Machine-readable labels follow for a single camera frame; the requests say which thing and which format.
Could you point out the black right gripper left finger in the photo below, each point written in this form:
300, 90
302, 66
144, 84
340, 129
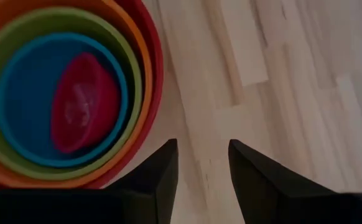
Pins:
156, 186

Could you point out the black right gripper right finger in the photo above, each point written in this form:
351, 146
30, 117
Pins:
262, 193

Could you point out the small magenta plastic bowl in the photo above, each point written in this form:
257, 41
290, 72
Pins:
84, 102

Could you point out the blue plastic bowl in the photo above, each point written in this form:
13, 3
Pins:
25, 93

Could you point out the green plastic bowl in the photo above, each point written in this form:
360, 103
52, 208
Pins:
75, 21

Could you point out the orange plastic bowl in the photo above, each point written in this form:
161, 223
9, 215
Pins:
44, 3

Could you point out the large red plastic bowl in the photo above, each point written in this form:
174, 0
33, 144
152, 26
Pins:
156, 62

